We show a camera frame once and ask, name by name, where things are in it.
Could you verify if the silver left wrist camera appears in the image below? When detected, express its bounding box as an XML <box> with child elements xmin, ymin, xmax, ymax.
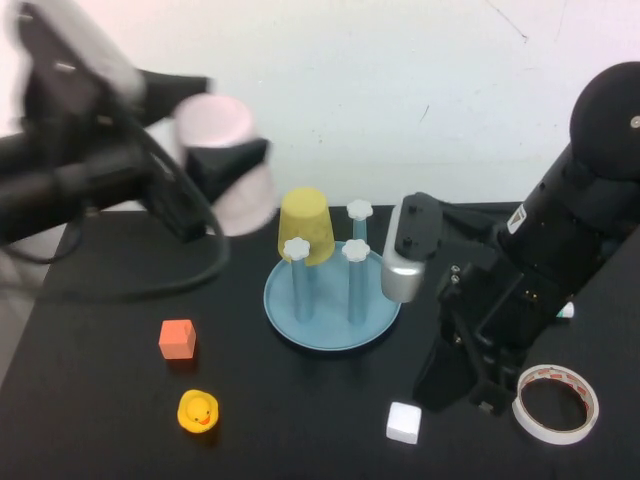
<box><xmin>54</xmin><ymin>0</ymin><xmax>149</xmax><ymax>106</ymax></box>

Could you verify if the orange cube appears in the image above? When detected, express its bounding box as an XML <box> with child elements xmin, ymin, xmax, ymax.
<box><xmin>158</xmin><ymin>319</ymin><xmax>198</xmax><ymax>361</ymax></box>

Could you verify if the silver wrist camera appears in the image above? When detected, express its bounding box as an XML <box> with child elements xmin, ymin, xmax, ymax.
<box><xmin>380</xmin><ymin>192</ymin><xmax>444</xmax><ymax>304</ymax></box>
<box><xmin>54</xmin><ymin>0</ymin><xmax>149</xmax><ymax>106</ymax></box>

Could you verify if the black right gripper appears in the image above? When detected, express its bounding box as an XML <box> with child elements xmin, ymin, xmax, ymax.
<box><xmin>412</xmin><ymin>252</ymin><xmax>574</xmax><ymax>417</ymax></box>

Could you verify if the blue cup stand with pegs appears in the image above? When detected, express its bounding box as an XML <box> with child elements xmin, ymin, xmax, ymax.
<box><xmin>262</xmin><ymin>199</ymin><xmax>404</xmax><ymax>351</ymax></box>

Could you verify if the white cube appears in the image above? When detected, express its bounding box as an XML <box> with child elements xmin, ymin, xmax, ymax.
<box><xmin>385</xmin><ymin>401</ymin><xmax>423</xmax><ymax>444</ymax></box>

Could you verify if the yellow rubber duck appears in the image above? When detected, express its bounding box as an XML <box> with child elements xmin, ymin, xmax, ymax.
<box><xmin>176</xmin><ymin>389</ymin><xmax>220</xmax><ymax>434</ymax></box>

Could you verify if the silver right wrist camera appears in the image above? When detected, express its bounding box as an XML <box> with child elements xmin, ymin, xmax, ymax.
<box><xmin>380</xmin><ymin>192</ymin><xmax>444</xmax><ymax>304</ymax></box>

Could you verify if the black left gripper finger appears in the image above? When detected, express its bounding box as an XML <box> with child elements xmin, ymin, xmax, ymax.
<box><xmin>184</xmin><ymin>138</ymin><xmax>273</xmax><ymax>206</ymax></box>

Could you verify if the pink plastic cup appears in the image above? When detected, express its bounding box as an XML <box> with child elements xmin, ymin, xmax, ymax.
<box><xmin>172</xmin><ymin>94</ymin><xmax>279</xmax><ymax>236</ymax></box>

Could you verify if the yellow plastic cup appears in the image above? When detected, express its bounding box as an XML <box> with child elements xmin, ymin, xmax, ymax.
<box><xmin>276</xmin><ymin>186</ymin><xmax>336</xmax><ymax>268</ymax></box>

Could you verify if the white tape roll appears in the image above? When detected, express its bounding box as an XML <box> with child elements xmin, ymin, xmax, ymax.
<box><xmin>511</xmin><ymin>364</ymin><xmax>600</xmax><ymax>446</ymax></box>

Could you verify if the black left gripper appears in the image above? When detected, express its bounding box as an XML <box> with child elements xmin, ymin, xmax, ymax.
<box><xmin>19</xmin><ymin>2</ymin><xmax>217</xmax><ymax>245</ymax></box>

